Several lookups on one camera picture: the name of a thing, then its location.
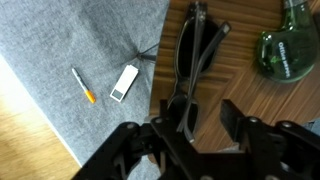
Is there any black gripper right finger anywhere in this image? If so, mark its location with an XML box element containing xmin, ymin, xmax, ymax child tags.
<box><xmin>220</xmin><ymin>98</ymin><xmax>320</xmax><ymax>180</ymax></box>

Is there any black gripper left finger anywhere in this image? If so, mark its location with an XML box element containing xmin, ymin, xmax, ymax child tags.
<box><xmin>71</xmin><ymin>99</ymin><xmax>201</xmax><ymax>180</ymax></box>

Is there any black pair of glasses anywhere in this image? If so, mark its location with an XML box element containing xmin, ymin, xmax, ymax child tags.
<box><xmin>166</xmin><ymin>1</ymin><xmax>232</xmax><ymax>144</ymax></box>

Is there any orange capped gray marker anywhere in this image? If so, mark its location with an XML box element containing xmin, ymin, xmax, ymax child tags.
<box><xmin>71</xmin><ymin>67</ymin><xmax>97</xmax><ymax>105</ymax></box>

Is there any white rectangular remote device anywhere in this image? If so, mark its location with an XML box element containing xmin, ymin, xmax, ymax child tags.
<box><xmin>109</xmin><ymin>64</ymin><xmax>140</xmax><ymax>103</ymax></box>

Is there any thin black table leg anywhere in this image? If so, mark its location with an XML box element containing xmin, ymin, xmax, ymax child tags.
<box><xmin>136</xmin><ymin>43</ymin><xmax>160</xmax><ymax>63</ymax></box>

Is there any green glass bottle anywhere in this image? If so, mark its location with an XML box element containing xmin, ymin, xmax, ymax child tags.
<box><xmin>256</xmin><ymin>0</ymin><xmax>320</xmax><ymax>84</ymax></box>

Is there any gray tufted futon mattress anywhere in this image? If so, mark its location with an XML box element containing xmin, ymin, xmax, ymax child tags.
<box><xmin>0</xmin><ymin>0</ymin><xmax>171</xmax><ymax>180</ymax></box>

